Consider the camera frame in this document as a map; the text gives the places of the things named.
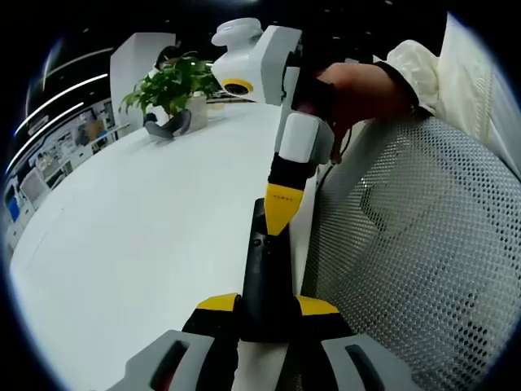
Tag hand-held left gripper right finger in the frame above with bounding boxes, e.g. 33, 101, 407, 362
284, 293, 416, 391

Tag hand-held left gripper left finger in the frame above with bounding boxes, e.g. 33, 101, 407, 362
107, 292, 245, 391

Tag black remote control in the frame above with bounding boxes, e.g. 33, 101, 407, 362
239, 198, 304, 343

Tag person's right hand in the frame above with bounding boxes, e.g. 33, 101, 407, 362
317, 61, 420, 127

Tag white plant pot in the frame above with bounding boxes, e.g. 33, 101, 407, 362
189, 94, 208, 131

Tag green potted plant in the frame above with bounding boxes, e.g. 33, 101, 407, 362
119, 51, 223, 119

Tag dark grey headset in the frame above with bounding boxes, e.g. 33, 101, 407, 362
144, 108, 192, 142

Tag grey mesh office chair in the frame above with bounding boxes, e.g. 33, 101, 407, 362
300, 116, 521, 391

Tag white ceiling light strip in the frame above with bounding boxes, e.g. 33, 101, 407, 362
4, 101, 85, 174
14, 73, 110, 134

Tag white counter cabinets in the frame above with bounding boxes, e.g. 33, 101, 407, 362
3, 158, 77, 245

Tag black cable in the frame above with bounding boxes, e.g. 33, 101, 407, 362
315, 120, 355, 192

